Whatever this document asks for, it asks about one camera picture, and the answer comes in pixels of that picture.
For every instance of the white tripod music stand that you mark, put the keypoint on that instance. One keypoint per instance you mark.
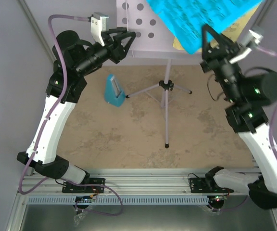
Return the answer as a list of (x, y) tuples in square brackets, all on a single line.
[(153, 41)]

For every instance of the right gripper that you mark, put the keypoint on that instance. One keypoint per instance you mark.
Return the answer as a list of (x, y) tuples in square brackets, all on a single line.
[(214, 57)]

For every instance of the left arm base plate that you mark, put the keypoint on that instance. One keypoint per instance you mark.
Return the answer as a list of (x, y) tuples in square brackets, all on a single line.
[(95, 189)]

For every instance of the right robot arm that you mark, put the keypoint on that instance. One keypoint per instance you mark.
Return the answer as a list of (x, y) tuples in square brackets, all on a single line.
[(261, 187)]

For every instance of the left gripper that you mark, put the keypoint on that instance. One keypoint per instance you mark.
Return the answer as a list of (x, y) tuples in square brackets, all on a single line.
[(119, 53)]

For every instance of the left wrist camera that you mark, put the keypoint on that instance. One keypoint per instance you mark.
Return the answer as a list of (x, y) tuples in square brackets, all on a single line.
[(99, 23)]

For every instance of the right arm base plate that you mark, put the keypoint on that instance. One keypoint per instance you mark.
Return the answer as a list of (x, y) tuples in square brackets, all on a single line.
[(199, 186)]

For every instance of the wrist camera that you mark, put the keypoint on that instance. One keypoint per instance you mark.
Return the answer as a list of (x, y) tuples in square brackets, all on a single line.
[(248, 43), (99, 23)]

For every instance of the blue music sheet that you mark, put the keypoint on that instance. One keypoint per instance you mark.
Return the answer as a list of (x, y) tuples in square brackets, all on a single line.
[(185, 18)]

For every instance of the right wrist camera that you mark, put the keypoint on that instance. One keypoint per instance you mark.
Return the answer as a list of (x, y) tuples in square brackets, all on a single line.
[(248, 43)]

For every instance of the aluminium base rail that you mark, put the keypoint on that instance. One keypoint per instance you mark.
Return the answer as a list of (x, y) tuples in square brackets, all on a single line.
[(149, 181)]

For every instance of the left aluminium frame post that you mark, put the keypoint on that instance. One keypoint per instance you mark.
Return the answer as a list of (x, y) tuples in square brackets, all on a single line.
[(35, 27)]

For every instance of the blue metronome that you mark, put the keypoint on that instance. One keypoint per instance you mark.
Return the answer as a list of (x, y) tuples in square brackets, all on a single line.
[(114, 93)]

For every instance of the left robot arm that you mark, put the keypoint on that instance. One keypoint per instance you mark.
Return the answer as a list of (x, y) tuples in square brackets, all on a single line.
[(64, 89)]

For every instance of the yellow music sheet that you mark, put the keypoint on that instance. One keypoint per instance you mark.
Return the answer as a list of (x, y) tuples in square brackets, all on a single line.
[(232, 32)]

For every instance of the grey cable duct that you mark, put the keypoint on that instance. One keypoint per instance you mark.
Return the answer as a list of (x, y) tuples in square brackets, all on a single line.
[(113, 200)]

